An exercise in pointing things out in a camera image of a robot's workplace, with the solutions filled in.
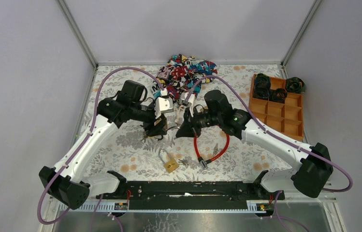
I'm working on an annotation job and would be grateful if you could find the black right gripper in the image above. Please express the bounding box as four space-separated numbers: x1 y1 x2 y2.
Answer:
176 105 221 138

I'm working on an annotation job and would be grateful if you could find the silver padlock key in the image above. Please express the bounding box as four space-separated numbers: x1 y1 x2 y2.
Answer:
178 159 190 166

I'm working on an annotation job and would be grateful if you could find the red cable lock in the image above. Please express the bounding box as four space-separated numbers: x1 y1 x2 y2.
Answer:
193 133 231 170

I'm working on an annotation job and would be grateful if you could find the brass padlock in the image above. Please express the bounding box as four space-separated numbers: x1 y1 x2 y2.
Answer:
154 119 179 132
158 150 179 174

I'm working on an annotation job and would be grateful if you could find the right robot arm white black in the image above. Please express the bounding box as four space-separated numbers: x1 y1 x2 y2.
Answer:
176 90 333 199

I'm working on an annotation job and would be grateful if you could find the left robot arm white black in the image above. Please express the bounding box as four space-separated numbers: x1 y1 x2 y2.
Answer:
39 80 173 210

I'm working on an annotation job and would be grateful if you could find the colourful comic print cloth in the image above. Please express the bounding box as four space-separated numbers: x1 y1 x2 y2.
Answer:
156 54 218 102

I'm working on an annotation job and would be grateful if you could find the dark rolled fabric middle left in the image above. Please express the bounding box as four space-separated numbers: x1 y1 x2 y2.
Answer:
253 85 271 101

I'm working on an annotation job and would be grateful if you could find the dark rolled fabric top left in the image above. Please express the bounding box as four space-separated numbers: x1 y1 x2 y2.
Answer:
254 73 271 89

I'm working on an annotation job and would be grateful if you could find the dark rolled fabric small centre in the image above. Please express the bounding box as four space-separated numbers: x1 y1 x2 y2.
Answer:
269 88 288 104

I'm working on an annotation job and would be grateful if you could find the orange wooden compartment tray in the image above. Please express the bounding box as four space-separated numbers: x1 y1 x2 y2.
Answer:
249 74 304 141

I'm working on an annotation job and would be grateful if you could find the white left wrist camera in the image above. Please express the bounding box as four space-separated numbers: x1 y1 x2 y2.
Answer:
154 89 174 119

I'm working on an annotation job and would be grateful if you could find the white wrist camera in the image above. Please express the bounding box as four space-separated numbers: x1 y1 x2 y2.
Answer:
178 92 196 116
154 89 174 119

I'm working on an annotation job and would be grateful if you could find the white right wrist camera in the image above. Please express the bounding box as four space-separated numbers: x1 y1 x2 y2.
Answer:
178 92 196 116

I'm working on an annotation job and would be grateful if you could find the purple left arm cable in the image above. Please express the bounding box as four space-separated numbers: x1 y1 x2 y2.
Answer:
37 67 165 232

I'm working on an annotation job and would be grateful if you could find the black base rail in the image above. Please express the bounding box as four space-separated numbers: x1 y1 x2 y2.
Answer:
102 181 285 210

